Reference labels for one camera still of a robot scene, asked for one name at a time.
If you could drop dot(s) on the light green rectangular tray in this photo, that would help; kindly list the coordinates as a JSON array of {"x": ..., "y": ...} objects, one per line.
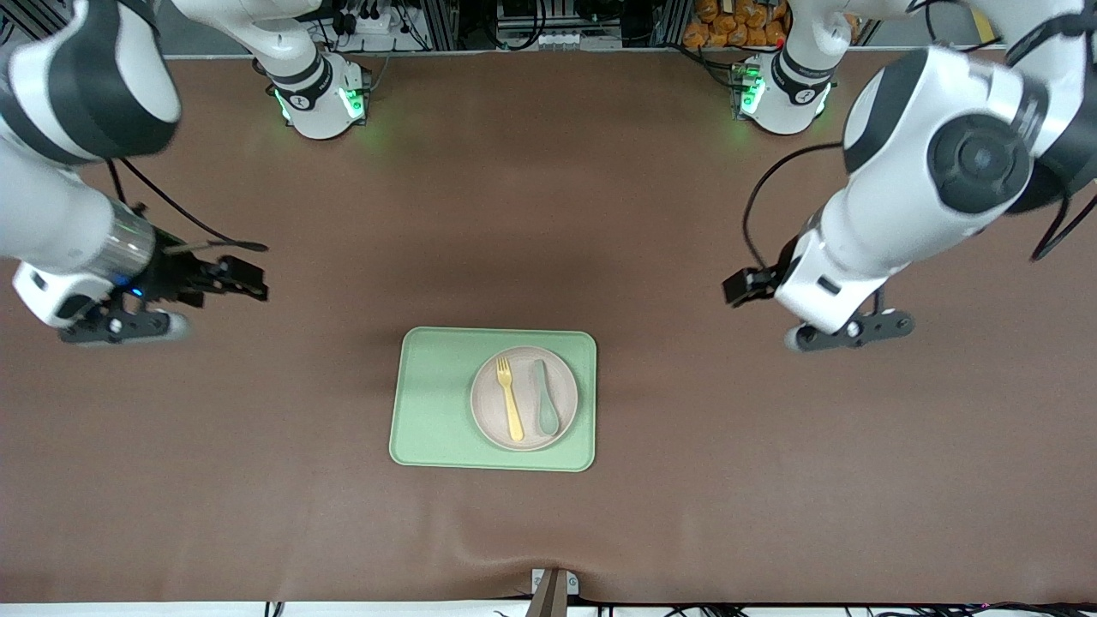
[{"x": 437, "y": 403}]

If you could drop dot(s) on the round beige plate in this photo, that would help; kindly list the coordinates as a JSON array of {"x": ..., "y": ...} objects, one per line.
[{"x": 488, "y": 420}]

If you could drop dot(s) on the green plastic spoon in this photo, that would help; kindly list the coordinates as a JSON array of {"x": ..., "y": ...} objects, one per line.
[{"x": 548, "y": 420}]

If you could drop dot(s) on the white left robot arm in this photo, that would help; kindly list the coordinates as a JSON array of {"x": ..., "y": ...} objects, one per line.
[{"x": 908, "y": 103}]

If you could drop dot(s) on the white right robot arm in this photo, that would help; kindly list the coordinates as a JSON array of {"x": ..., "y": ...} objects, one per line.
[{"x": 43, "y": 214}]

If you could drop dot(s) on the white power strip with plugs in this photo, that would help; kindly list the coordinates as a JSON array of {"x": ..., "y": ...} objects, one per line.
[{"x": 377, "y": 24}]

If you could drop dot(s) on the yellow plastic fork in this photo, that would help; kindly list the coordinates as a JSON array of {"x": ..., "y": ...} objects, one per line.
[{"x": 512, "y": 407}]

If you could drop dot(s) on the grey metal post bracket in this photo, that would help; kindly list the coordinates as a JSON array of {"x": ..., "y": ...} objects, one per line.
[{"x": 553, "y": 591}]

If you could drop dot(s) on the brown table mat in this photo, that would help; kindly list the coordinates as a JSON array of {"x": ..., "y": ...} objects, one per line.
[{"x": 514, "y": 214}]

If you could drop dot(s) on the white flat power strip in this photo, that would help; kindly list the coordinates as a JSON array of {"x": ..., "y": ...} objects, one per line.
[{"x": 574, "y": 39}]

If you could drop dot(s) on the orange snack bag pile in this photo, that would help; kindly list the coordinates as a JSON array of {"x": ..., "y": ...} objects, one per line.
[{"x": 720, "y": 26}]

